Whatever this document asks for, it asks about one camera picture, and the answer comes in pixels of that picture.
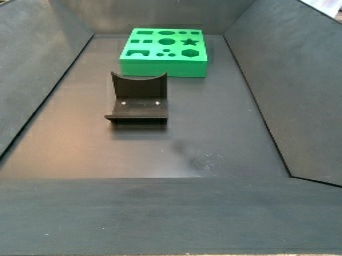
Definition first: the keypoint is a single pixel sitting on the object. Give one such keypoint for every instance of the green shape-sorting board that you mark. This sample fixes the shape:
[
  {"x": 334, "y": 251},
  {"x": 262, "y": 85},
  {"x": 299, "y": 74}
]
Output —
[{"x": 164, "y": 50}]

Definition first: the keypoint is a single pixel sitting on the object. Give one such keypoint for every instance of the dark grey curved holder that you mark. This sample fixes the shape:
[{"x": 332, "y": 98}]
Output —
[{"x": 140, "y": 99}]

